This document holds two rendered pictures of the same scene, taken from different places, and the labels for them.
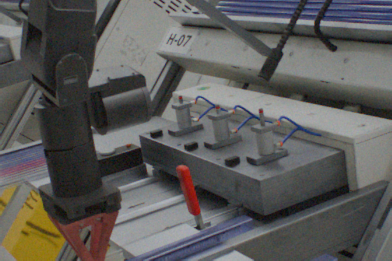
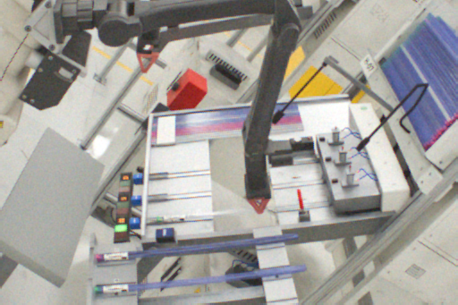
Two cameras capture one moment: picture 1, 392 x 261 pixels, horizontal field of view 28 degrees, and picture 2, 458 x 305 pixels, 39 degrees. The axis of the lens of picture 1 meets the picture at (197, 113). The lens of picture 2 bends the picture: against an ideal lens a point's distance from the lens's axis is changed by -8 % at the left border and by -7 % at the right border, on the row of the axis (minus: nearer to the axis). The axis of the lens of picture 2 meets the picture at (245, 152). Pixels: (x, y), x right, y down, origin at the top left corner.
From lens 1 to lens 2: 1.10 m
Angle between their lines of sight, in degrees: 31
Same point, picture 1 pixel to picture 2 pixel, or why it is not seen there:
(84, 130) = (260, 166)
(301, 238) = (344, 228)
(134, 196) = (299, 170)
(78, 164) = (256, 179)
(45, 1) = (249, 125)
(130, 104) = (283, 160)
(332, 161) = (374, 198)
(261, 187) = (335, 202)
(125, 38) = (375, 4)
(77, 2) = (261, 128)
